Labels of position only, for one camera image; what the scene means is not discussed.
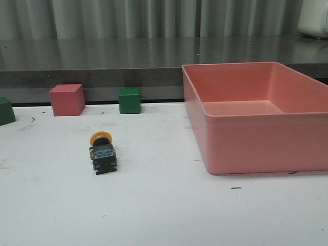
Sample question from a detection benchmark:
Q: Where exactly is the yellow mushroom push button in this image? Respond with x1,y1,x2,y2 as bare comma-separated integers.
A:
89,131,117,175

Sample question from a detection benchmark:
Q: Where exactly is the green cube block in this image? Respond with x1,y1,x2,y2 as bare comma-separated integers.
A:
118,88,141,114

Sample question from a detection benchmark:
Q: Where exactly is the pink plastic bin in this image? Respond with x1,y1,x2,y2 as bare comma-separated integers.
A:
182,62,327,174

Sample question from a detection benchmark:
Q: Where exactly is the pink cube block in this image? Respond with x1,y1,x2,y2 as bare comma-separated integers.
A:
49,84,86,116

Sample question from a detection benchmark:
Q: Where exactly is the dark grey counter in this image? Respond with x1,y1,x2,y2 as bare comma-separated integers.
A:
1,35,327,106

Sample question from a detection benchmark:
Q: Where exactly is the green block at left edge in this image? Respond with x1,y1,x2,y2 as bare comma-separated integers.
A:
0,97,16,126

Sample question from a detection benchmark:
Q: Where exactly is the white appliance on counter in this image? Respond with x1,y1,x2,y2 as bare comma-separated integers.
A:
297,0,327,39

